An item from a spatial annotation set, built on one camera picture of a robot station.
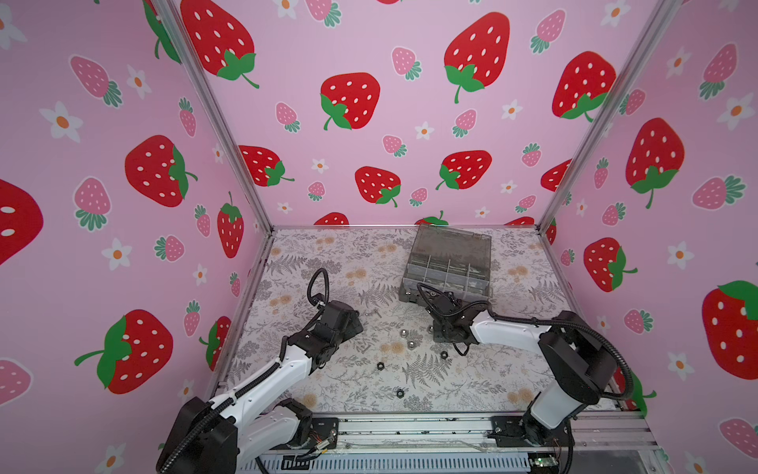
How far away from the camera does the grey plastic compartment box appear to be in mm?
1006

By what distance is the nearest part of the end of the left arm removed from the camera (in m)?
0.60

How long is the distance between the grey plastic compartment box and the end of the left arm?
35cm
